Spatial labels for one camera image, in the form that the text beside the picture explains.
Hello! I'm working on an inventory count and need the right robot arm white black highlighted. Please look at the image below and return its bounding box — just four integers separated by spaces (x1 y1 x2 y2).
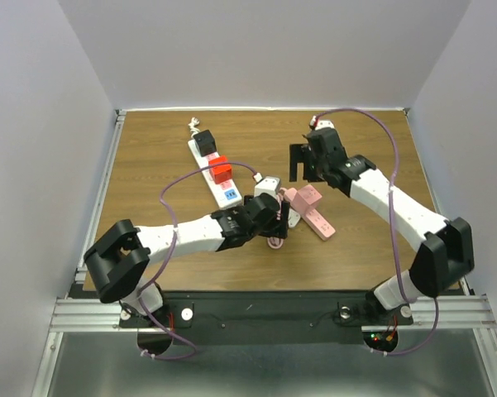
289 127 475 323

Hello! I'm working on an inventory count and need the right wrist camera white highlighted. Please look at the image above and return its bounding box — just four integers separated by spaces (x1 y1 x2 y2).
309 117 334 131

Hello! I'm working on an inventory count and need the aluminium frame rail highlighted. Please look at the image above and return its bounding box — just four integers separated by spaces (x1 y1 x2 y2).
50 295 497 332

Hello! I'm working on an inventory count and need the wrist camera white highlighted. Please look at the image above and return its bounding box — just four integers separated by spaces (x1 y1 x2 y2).
309 117 334 131
254 176 281 201

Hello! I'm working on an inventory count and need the white plug adapter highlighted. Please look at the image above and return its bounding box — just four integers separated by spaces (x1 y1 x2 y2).
288 208 301 228

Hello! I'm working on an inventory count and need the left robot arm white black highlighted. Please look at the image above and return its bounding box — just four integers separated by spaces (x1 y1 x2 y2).
84 193 280 326

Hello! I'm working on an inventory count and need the white multicolour power strip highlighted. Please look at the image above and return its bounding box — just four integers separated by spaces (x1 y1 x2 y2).
188 138 242 209

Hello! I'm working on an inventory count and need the red cube socket plug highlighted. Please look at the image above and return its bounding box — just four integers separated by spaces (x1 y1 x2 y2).
208 155 232 184

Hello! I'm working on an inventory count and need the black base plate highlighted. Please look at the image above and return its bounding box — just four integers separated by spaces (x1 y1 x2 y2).
119 290 414 347

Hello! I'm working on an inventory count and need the pink cable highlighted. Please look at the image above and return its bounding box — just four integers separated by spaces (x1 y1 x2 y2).
266 188 290 250

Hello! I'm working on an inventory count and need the pink power strip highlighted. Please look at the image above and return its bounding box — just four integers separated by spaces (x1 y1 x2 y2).
284 184 336 241

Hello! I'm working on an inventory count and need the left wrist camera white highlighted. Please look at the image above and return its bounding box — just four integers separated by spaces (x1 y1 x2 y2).
254 176 281 201

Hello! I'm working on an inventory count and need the black cube socket plug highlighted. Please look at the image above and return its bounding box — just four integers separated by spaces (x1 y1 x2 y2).
193 130 217 157

